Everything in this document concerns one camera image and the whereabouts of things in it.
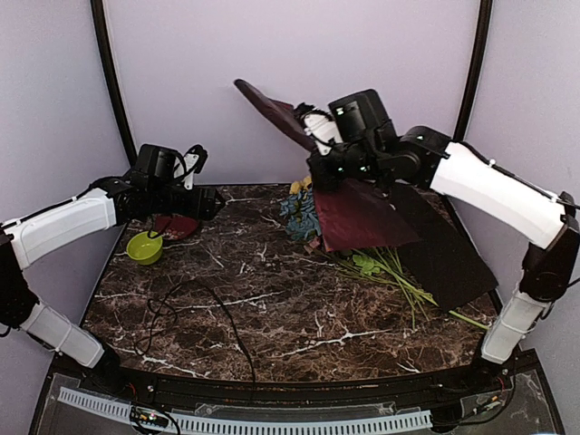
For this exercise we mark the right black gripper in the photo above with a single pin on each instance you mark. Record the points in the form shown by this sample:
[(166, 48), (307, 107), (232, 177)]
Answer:
[(325, 178)]

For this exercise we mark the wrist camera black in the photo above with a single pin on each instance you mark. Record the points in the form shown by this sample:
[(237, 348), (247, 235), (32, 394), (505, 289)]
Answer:
[(355, 117), (158, 167)]

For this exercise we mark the black frame post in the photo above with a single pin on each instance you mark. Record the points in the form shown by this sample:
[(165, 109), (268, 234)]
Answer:
[(475, 67), (111, 80)]

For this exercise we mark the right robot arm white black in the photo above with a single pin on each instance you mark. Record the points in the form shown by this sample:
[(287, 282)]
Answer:
[(429, 159)]

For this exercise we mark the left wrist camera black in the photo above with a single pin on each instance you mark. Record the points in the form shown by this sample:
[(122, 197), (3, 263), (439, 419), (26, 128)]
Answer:
[(158, 167)]

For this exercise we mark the green plastic bowl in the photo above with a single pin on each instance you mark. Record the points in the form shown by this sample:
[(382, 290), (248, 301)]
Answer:
[(145, 248)]

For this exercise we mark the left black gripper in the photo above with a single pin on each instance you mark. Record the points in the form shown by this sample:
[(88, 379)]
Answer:
[(207, 211)]

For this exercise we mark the red embroidered round pouch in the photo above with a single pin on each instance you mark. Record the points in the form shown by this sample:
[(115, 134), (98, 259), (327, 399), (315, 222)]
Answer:
[(176, 227)]

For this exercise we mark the right black frame post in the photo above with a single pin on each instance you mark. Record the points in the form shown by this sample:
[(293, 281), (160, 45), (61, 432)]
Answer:
[(475, 67)]

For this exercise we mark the red wrapping paper sheet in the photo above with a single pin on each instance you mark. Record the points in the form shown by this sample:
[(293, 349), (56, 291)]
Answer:
[(352, 215)]

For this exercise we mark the left black frame post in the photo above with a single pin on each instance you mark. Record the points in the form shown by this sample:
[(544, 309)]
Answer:
[(111, 80)]

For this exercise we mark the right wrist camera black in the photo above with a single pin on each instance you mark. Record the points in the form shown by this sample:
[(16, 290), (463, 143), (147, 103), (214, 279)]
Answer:
[(355, 117)]

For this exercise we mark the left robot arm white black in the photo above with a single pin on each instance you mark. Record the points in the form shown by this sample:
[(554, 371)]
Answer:
[(109, 202)]

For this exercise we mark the white cable duct strip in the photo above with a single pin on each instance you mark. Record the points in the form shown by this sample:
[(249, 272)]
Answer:
[(227, 420)]

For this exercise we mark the black front table rail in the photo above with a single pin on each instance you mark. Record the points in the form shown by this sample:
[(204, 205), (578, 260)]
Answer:
[(523, 382)]

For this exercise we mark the yellow fake flower bunch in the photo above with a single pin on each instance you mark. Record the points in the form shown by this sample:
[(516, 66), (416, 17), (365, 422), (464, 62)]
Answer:
[(300, 185)]

